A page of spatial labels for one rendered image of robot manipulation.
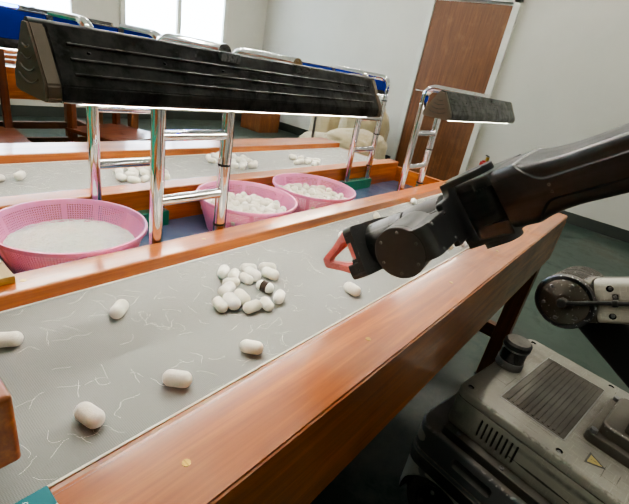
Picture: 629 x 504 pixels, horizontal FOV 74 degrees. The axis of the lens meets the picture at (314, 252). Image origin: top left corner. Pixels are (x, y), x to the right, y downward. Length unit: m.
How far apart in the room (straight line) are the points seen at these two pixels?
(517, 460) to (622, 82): 4.59
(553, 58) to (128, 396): 5.26
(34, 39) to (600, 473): 1.16
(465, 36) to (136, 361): 5.43
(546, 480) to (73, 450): 0.92
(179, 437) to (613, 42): 5.25
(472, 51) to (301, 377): 5.30
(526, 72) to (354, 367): 5.08
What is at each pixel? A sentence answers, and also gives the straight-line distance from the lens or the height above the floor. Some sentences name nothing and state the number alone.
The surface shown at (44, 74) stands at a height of 1.07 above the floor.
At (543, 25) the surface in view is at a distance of 5.54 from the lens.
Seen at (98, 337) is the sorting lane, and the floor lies 0.74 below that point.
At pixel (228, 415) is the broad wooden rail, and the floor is 0.77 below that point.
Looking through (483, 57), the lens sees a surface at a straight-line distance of 5.61.
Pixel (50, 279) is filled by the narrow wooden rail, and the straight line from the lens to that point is 0.73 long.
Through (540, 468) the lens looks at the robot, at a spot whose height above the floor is 0.42.
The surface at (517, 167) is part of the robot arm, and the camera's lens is 0.44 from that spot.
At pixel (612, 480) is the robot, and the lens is 1.12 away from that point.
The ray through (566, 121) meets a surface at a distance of 5.38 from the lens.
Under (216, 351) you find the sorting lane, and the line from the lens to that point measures 0.61.
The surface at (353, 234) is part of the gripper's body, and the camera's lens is 0.53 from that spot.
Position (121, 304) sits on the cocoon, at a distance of 0.67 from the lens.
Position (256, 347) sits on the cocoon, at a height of 0.76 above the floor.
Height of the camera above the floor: 1.12
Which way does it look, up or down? 24 degrees down
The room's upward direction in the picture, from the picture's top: 11 degrees clockwise
